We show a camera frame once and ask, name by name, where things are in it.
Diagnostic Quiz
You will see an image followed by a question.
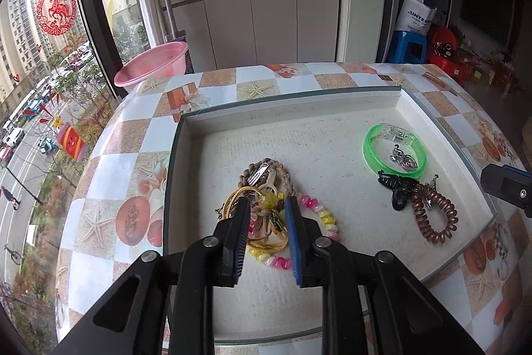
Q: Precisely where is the brown spiral hair tie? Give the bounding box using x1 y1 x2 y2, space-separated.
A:
410 184 459 245

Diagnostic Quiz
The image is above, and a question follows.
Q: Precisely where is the green translucent bangle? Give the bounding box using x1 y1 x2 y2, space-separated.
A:
362 122 427 179

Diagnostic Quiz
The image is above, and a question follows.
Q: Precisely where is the yellow sunflower hair tie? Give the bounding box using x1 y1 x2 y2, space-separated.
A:
215 185 291 254

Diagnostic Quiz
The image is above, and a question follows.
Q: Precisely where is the grey-green jewelry tray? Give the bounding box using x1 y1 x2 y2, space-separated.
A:
163 87 495 326

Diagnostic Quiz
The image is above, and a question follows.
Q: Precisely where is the silver rhinestone hair clip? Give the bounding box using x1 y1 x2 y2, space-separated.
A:
390 143 427 178

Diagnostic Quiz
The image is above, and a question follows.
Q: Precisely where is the black claw hair clip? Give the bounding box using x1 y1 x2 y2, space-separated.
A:
378 170 419 211

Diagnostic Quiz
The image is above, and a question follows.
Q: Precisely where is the patterned checkered tablecloth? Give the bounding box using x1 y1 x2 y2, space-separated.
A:
55 62 531 354

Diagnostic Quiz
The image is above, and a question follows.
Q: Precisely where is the red plastic chair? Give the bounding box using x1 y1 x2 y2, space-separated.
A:
427 25 470 86

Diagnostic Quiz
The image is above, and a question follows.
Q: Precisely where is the dark metal hair clip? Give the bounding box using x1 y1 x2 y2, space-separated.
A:
247 162 277 187

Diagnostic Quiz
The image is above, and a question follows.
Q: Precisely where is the blue plastic stool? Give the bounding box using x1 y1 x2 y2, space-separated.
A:
386 31 427 64

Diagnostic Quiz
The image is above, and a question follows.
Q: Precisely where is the white shopping bag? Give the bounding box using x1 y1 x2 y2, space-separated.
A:
395 0 437 36

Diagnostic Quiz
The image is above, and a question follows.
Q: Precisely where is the pink plastic basin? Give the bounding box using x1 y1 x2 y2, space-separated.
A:
114 41 189 92

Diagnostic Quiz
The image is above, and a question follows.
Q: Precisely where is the beige sideboard cabinet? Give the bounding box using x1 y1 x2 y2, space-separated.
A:
159 0 340 72

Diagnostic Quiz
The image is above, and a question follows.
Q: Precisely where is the red horse window decal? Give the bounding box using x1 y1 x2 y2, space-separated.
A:
35 0 77 36

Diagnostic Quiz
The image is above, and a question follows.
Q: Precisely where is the pink yellow bead bracelet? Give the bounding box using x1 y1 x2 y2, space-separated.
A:
247 194 340 271

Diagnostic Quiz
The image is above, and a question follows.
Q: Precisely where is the braided rope bracelet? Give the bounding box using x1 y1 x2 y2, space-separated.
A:
237 157 297 215

